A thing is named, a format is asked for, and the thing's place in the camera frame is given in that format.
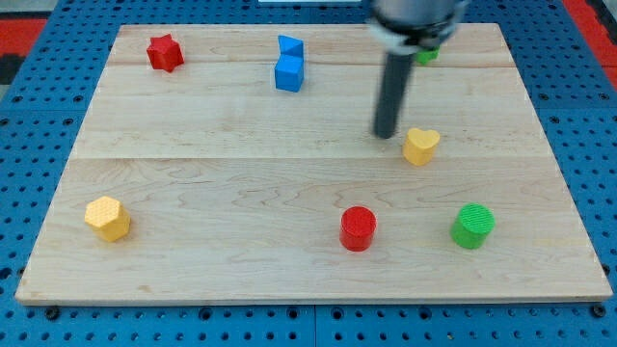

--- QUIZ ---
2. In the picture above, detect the wooden board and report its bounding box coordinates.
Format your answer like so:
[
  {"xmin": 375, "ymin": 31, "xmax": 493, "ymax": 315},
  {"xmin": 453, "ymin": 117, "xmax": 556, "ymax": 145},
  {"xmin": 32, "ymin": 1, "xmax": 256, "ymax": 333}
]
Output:
[{"xmin": 15, "ymin": 23, "xmax": 612, "ymax": 307}]

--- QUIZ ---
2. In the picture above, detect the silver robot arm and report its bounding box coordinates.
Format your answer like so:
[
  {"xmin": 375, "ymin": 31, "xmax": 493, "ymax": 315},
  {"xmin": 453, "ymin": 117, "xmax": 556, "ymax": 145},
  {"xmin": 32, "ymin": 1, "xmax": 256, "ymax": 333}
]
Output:
[{"xmin": 368, "ymin": 0, "xmax": 469, "ymax": 56}]

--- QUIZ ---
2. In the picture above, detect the yellow heart block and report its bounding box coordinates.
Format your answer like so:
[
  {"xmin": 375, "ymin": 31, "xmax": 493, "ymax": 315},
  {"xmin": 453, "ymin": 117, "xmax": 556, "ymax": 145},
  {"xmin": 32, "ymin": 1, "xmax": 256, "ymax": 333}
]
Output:
[{"xmin": 402, "ymin": 127, "xmax": 441, "ymax": 166}]

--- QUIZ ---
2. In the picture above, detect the green cylinder block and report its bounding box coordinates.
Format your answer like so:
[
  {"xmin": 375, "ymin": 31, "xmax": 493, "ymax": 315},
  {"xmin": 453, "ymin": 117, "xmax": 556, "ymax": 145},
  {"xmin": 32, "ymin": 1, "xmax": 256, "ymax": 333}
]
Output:
[{"xmin": 450, "ymin": 202, "xmax": 496, "ymax": 250}]

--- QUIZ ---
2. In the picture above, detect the blue cube block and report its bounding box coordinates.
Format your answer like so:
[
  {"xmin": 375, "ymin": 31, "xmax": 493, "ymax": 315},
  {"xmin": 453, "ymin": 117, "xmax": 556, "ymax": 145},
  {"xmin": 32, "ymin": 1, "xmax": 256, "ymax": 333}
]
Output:
[{"xmin": 275, "ymin": 54, "xmax": 305, "ymax": 93}]

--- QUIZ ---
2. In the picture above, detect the red star block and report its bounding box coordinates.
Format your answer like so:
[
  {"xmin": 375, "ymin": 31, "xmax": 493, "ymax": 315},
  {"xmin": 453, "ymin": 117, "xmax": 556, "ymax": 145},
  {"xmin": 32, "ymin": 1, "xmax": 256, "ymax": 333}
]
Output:
[{"xmin": 147, "ymin": 34, "xmax": 184, "ymax": 72}]

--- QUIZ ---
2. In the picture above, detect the blue triangle block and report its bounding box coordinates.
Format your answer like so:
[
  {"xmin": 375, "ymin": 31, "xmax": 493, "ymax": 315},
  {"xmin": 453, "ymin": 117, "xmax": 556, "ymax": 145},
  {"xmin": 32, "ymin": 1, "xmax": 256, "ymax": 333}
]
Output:
[{"xmin": 278, "ymin": 35, "xmax": 304, "ymax": 58}]

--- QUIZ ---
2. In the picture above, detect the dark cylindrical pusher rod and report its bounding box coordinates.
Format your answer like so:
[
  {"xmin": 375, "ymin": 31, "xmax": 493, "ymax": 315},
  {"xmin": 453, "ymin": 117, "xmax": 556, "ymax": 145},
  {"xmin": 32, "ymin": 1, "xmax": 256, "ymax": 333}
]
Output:
[{"xmin": 373, "ymin": 53, "xmax": 416, "ymax": 139}]

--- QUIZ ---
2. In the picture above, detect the yellow hexagon block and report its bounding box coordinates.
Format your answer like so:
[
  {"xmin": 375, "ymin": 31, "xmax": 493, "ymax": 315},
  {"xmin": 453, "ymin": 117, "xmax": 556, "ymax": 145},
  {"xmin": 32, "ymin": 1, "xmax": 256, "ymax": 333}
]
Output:
[{"xmin": 84, "ymin": 196, "xmax": 131, "ymax": 242}]

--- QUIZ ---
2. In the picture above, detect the red cylinder block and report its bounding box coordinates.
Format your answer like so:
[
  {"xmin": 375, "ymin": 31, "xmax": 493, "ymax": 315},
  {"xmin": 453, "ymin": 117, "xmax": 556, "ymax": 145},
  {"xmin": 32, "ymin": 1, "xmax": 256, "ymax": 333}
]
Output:
[{"xmin": 339, "ymin": 205, "xmax": 377, "ymax": 252}]

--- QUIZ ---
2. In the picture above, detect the small green block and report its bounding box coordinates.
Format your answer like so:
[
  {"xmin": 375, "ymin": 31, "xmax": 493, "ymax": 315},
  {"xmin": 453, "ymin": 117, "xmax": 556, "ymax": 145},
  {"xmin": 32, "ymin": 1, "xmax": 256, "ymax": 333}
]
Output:
[{"xmin": 416, "ymin": 47, "xmax": 440, "ymax": 66}]

